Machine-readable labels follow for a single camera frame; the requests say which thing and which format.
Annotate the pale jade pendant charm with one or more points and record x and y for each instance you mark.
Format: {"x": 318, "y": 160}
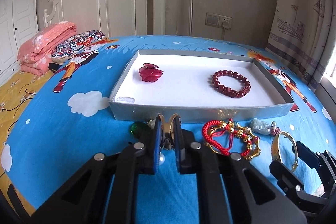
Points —
{"x": 261, "y": 127}

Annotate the white wooden headboard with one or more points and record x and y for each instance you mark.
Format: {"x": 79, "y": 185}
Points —
{"x": 113, "y": 17}

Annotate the metal pole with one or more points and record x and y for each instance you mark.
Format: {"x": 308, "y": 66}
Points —
{"x": 191, "y": 7}

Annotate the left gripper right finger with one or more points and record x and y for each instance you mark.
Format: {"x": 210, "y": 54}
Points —
{"x": 184, "y": 153}

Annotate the blue cartoon blanket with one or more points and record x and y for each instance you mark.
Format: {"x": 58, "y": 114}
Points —
{"x": 58, "y": 132}

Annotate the patterned blue red pillow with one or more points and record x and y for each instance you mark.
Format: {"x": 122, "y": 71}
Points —
{"x": 74, "y": 44}

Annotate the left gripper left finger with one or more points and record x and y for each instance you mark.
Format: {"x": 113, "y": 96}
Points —
{"x": 149, "y": 161}

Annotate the white pearl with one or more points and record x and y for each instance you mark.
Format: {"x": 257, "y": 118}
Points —
{"x": 161, "y": 158}

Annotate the gold hoop earrings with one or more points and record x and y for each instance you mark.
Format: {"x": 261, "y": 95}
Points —
{"x": 168, "y": 127}

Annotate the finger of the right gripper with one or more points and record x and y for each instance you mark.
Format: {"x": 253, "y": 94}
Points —
{"x": 307, "y": 156}
{"x": 286, "y": 179}

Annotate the gold bangle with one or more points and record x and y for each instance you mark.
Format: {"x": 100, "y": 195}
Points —
{"x": 275, "y": 149}

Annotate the yellow floral bedsheet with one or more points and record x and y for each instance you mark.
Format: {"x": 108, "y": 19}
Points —
{"x": 15, "y": 96}

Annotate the grey shallow cardboard tray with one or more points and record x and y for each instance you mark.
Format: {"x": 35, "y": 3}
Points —
{"x": 185, "y": 88}

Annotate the folded pink quilt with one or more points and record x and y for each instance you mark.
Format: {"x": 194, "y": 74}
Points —
{"x": 34, "y": 55}

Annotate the white wardrobe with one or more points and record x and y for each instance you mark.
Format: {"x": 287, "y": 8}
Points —
{"x": 18, "y": 23}

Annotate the wall switch and socket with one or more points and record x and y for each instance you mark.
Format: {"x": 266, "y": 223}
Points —
{"x": 219, "y": 21}

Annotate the red flower hair clip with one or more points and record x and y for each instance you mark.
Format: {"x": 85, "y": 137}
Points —
{"x": 150, "y": 73}

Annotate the ship print curtain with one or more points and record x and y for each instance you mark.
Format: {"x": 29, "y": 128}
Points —
{"x": 301, "y": 37}

